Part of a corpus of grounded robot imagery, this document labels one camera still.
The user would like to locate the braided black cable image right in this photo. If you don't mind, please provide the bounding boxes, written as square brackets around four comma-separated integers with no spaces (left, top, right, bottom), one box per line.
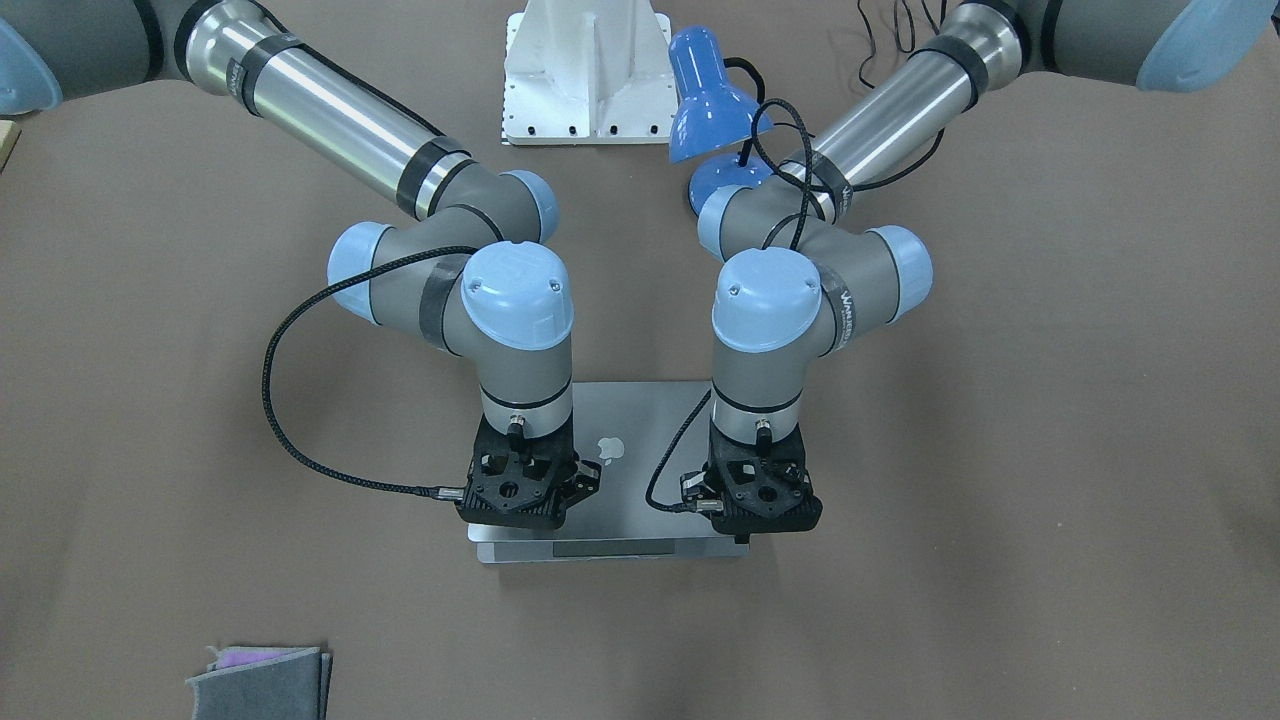
[645,97,851,516]

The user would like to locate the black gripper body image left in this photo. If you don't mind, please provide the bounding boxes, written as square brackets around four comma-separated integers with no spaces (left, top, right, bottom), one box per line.
[456,418,581,530]

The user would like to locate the blue desk lamp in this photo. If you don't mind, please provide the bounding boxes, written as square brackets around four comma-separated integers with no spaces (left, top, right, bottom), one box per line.
[669,26,773,213]

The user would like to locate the grey and purple cloths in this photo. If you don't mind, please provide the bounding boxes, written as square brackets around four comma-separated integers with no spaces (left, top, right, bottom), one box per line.
[187,646,332,719]

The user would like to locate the black lamp power cable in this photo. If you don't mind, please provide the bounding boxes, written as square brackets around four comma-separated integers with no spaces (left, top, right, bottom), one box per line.
[724,0,946,193]

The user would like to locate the braided black cable image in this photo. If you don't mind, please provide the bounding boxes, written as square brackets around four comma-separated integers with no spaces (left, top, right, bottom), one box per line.
[645,97,851,516]
[262,246,479,501]

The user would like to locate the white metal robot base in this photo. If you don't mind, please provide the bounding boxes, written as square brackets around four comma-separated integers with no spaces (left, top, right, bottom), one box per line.
[500,1,678,146]

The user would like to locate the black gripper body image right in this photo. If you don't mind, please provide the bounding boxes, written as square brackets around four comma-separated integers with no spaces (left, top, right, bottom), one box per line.
[703,428,823,536]

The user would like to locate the grey laptop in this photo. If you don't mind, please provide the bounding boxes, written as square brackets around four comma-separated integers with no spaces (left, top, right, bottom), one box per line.
[468,380,750,564]

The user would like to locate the braided black cable image left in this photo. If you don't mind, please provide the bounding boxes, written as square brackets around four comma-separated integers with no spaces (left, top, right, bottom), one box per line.
[262,246,479,501]

